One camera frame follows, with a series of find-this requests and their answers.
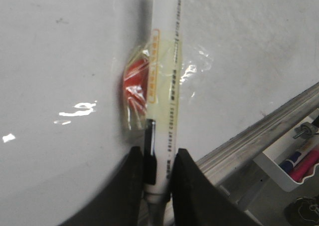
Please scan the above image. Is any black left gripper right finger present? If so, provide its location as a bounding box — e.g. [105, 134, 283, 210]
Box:
[170, 148, 257, 226]

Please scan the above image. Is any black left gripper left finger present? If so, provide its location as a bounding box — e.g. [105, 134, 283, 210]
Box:
[61, 146, 143, 226]

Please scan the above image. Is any white whiteboard marker pen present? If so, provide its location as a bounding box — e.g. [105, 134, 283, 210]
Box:
[144, 0, 183, 226]

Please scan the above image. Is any white marker tray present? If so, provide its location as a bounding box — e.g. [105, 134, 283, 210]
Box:
[254, 109, 319, 192]

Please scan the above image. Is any blue marker in tray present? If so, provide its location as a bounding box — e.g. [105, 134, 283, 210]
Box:
[279, 141, 316, 174]

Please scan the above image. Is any pink marker in tray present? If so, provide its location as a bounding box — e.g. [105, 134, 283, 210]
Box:
[289, 147, 319, 182]

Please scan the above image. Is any red magnet taped to marker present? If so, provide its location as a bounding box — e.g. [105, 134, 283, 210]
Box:
[122, 57, 149, 116]

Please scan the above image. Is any white whiteboard with aluminium frame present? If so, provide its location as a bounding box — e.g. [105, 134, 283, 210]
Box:
[0, 0, 319, 226]

